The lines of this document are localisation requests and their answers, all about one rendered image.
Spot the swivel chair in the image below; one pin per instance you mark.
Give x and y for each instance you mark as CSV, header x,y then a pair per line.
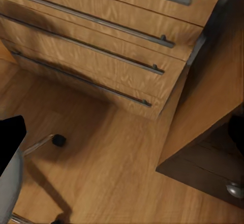
x,y
11,181

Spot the cabinet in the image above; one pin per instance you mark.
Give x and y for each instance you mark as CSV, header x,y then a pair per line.
x,y
128,53
198,150

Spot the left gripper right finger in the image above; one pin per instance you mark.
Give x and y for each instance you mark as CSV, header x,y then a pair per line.
x,y
236,131

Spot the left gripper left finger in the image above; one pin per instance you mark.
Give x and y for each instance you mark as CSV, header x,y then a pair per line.
x,y
12,133

